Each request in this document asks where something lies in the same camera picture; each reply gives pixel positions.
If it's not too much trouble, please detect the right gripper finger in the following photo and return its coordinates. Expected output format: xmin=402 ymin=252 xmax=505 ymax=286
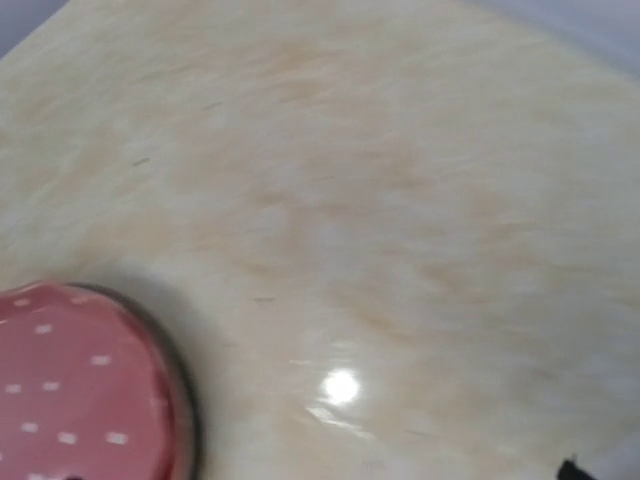
xmin=557 ymin=455 xmax=593 ymax=480

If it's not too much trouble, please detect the pink scalloped plate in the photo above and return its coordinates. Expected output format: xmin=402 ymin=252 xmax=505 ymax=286
xmin=1 ymin=283 xmax=175 ymax=479

